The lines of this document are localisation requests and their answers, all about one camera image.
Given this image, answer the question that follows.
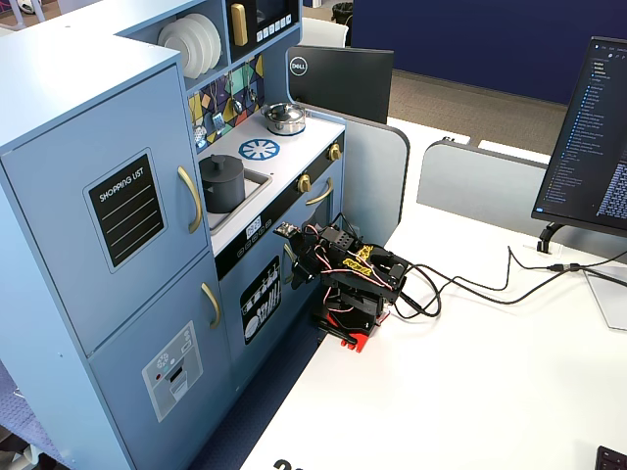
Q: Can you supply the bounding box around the gray plastic pot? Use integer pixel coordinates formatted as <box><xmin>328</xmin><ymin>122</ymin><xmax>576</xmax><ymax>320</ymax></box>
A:
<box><xmin>199</xmin><ymin>165</ymin><xmax>246</xmax><ymax>214</ymax></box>

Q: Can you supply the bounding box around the steel ladle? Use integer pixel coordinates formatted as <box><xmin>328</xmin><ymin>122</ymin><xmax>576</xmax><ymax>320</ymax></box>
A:
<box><xmin>228</xmin><ymin>71</ymin><xmax>245</xmax><ymax>116</ymax></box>

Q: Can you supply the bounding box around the steel slotted spatula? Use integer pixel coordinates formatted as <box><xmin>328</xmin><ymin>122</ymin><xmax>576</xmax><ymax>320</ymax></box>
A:
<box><xmin>210</xmin><ymin>80</ymin><xmax>226</xmax><ymax>133</ymax></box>

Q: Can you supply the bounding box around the black and red robot base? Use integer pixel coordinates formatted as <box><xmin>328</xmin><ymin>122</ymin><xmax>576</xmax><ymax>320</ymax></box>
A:
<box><xmin>313</xmin><ymin>293</ymin><xmax>391</xmax><ymax>354</ymax></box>

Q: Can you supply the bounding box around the gold oven door handle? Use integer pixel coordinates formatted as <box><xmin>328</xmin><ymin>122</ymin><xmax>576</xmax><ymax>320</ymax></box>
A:
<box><xmin>305</xmin><ymin>176</ymin><xmax>335</xmax><ymax>208</ymax></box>

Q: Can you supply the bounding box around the black Dell monitor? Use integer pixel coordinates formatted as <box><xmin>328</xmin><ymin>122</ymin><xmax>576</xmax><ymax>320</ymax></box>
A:
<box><xmin>285</xmin><ymin>44</ymin><xmax>396</xmax><ymax>126</ymax></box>

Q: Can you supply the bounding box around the gray toy sink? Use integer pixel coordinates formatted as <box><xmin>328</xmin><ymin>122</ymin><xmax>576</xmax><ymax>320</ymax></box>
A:
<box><xmin>205</xmin><ymin>168</ymin><xmax>273</xmax><ymax>231</ymax></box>

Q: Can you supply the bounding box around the thick black cable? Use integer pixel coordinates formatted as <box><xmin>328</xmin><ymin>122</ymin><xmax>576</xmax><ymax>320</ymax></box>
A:
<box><xmin>386</xmin><ymin>261</ymin><xmax>627</xmax><ymax>320</ymax></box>

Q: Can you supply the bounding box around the blue dishwasher door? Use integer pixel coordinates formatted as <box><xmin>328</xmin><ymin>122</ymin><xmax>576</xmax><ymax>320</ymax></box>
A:
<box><xmin>217</xmin><ymin>214</ymin><xmax>300</xmax><ymax>388</ymax></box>

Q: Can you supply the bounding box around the gold freezer door handle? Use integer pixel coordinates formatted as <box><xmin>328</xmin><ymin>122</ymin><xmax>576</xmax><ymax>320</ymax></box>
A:
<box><xmin>200</xmin><ymin>282</ymin><xmax>222</xmax><ymax>331</ymax></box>

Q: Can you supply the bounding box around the gold fridge door handle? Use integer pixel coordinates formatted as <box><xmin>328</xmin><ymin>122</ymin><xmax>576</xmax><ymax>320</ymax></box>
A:
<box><xmin>176</xmin><ymin>164</ymin><xmax>204</xmax><ymax>235</ymax></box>

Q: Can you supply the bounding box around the blue freezer door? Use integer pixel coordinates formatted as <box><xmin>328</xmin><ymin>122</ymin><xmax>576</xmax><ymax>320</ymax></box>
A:
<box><xmin>86</xmin><ymin>252</ymin><xmax>237</xmax><ymax>470</ymax></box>

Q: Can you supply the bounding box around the steel slotted skimmer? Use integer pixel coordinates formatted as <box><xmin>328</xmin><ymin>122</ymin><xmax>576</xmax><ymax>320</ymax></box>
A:
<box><xmin>192</xmin><ymin>100</ymin><xmax>209</xmax><ymax>149</ymax></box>

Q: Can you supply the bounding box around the gold microwave handle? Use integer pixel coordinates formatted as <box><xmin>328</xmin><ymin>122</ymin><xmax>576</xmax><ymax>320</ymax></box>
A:
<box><xmin>230</xmin><ymin>3</ymin><xmax>249</xmax><ymax>48</ymax></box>

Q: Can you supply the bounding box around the black trash bin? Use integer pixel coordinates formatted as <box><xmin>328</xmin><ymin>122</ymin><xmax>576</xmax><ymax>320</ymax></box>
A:
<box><xmin>331</xmin><ymin>1</ymin><xmax>355</xmax><ymax>26</ymax></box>

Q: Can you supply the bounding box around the thin black cable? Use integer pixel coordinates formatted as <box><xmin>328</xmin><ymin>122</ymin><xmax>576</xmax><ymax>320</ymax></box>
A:
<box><xmin>506</xmin><ymin>244</ymin><xmax>627</xmax><ymax>275</ymax></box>

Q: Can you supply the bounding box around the blue fridge door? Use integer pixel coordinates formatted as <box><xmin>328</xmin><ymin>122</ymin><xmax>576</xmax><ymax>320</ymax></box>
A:
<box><xmin>0</xmin><ymin>64</ymin><xmax>213</xmax><ymax>357</ymax></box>

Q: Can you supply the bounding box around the gold dishwasher door handle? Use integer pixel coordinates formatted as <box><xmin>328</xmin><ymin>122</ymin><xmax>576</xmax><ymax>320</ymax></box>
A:
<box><xmin>282</xmin><ymin>243</ymin><xmax>296</xmax><ymax>286</ymax></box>

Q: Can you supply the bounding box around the gray round lid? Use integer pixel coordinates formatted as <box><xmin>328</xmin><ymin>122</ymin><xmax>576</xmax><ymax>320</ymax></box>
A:
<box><xmin>199</xmin><ymin>154</ymin><xmax>245</xmax><ymax>181</ymax></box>

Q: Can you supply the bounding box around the black microwave door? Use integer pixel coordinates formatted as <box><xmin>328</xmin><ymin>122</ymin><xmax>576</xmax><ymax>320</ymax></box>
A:
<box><xmin>225</xmin><ymin>0</ymin><xmax>301</xmax><ymax>63</ymax></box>

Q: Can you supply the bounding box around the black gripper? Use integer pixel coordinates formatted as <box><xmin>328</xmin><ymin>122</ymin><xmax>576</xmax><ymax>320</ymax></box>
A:
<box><xmin>290</xmin><ymin>229</ymin><xmax>331</xmax><ymax>291</ymax></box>

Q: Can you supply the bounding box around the blue oven door with window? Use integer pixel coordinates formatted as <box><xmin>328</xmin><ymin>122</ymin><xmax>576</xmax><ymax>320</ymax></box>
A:
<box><xmin>281</xmin><ymin>159</ymin><xmax>345</xmax><ymax>275</ymax></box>

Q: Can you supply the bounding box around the black keyboard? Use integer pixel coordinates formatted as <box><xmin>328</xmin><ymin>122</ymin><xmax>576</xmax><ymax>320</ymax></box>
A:
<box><xmin>594</xmin><ymin>445</ymin><xmax>627</xmax><ymax>470</ymax></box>

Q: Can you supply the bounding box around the blue toy kitchen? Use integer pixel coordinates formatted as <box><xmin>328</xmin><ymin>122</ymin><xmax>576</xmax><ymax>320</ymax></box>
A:
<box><xmin>0</xmin><ymin>0</ymin><xmax>347</xmax><ymax>470</ymax></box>

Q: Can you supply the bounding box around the white chair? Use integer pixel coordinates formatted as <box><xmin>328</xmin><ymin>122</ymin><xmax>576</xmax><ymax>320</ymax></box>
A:
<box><xmin>300</xmin><ymin>17</ymin><xmax>351</xmax><ymax>49</ymax></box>

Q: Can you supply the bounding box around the shiny steel pot with lid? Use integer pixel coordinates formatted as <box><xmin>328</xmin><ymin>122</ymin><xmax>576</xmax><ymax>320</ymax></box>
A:
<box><xmin>260</xmin><ymin>101</ymin><xmax>308</xmax><ymax>137</ymax></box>

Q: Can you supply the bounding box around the white toy plate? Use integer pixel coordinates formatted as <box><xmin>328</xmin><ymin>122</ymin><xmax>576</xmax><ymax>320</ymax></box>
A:
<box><xmin>171</xmin><ymin>16</ymin><xmax>215</xmax><ymax>74</ymax></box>
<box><xmin>184</xmin><ymin>13</ymin><xmax>223</xmax><ymax>70</ymax></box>
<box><xmin>157</xmin><ymin>19</ymin><xmax>205</xmax><ymax>79</ymax></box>

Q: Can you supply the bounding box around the black shopping list board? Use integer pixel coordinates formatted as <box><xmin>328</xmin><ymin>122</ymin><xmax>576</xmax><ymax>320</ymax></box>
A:
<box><xmin>87</xmin><ymin>154</ymin><xmax>166</xmax><ymax>269</ymax></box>

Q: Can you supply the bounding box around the monitor showing code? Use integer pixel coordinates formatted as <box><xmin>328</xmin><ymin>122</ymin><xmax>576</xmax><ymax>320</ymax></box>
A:
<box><xmin>531</xmin><ymin>35</ymin><xmax>627</xmax><ymax>239</ymax></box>

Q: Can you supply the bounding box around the gray monitor stand plate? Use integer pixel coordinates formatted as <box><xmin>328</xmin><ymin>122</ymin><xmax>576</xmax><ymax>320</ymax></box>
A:
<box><xmin>584</xmin><ymin>270</ymin><xmax>627</xmax><ymax>332</ymax></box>

